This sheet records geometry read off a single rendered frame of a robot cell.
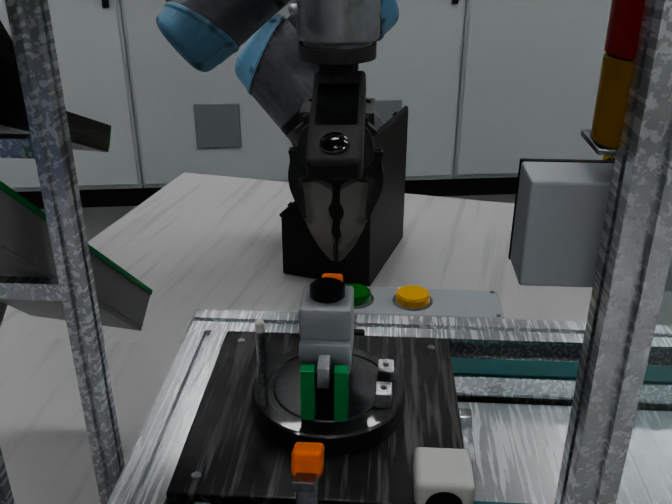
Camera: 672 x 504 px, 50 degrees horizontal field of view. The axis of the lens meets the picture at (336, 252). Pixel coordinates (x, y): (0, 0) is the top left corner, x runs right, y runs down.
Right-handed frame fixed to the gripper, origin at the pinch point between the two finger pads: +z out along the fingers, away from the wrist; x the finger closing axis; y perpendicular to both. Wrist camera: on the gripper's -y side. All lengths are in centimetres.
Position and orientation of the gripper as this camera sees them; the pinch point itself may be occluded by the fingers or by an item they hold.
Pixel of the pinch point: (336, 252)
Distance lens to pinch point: 71.5
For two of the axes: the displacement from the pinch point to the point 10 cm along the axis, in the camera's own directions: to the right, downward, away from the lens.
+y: 0.6, -4.3, 9.0
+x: -10.0, -0.3, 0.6
